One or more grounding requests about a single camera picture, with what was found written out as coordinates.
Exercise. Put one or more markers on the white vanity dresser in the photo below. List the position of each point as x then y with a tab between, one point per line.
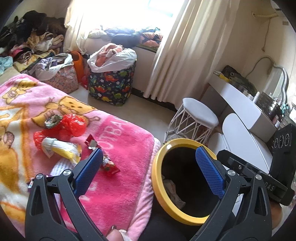
247	130

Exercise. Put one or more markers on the wavy frame vanity mirror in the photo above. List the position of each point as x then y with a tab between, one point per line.
277	84

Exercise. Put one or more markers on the light blue garment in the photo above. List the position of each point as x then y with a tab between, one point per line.
5	63

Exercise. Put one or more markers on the white plastic bag with clothes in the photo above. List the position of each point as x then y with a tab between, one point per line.
111	57

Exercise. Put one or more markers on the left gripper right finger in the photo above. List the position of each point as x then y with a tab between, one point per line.
243	209

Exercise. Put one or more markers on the dinosaur print laundry basket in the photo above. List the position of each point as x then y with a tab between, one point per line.
113	87

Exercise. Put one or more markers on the green patterned snack wrapper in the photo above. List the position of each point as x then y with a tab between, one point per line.
53	121

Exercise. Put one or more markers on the orange bag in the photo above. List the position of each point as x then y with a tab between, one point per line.
78	64

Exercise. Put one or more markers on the black bag on dresser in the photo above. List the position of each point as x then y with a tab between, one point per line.
238	81

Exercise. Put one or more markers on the left cream curtain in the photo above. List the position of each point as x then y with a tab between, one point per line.
76	22

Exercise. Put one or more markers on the white foam fruit net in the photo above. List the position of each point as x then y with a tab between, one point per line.
60	166

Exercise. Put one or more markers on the white wire-leg stool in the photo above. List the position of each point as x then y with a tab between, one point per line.
193	120

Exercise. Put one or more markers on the yellow rimmed black trash bin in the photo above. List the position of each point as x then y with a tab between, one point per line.
176	161

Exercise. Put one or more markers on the clothes pile on windowsill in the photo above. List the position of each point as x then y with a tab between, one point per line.
128	38

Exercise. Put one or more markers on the pink cartoon fleece blanket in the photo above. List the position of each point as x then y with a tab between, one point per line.
123	199

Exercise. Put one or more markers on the dark cosmetics box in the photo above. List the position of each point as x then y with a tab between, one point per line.
268	106

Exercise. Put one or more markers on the right cream curtain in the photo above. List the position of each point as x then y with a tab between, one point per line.
191	51

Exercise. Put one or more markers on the yellow white packaging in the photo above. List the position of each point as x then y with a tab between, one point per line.
67	150

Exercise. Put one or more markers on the left hand painted nails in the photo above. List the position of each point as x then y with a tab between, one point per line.
114	234

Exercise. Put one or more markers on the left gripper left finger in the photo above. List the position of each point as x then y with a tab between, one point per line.
43	219

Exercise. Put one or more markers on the cream curtain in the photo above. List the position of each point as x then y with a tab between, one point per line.
191	51
76	22

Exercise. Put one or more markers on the clothes pile on bed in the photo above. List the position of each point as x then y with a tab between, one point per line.
31	38

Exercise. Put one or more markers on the red plastic bag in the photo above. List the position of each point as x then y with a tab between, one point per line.
71	125

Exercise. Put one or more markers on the floral pink fabric bag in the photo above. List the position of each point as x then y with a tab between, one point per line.
65	79

